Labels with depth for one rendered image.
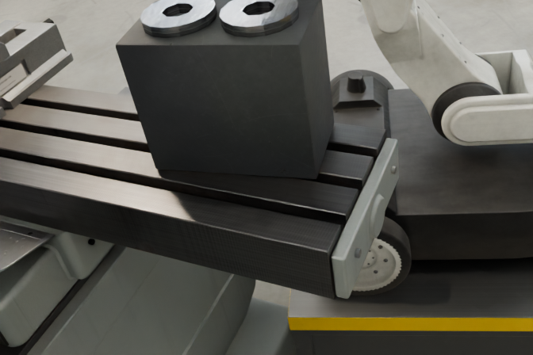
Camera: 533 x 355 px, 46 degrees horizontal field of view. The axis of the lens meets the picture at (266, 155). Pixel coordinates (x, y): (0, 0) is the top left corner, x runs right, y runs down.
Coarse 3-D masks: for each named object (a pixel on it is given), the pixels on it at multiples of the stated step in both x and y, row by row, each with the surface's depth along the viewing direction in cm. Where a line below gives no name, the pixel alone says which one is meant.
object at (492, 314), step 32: (416, 288) 127; (448, 288) 126; (480, 288) 125; (512, 288) 124; (288, 320) 127; (320, 320) 126; (352, 320) 124; (384, 320) 123; (416, 320) 122; (448, 320) 121; (480, 320) 120; (512, 320) 119; (320, 352) 134; (352, 352) 133; (384, 352) 131; (416, 352) 130; (448, 352) 129; (480, 352) 128; (512, 352) 126
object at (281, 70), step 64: (192, 0) 74; (256, 0) 72; (320, 0) 73; (128, 64) 72; (192, 64) 70; (256, 64) 68; (320, 64) 74; (192, 128) 76; (256, 128) 73; (320, 128) 76
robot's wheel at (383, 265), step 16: (384, 224) 117; (384, 240) 117; (400, 240) 117; (368, 256) 123; (384, 256) 122; (400, 256) 119; (368, 272) 125; (384, 272) 125; (400, 272) 122; (368, 288) 126; (384, 288) 125
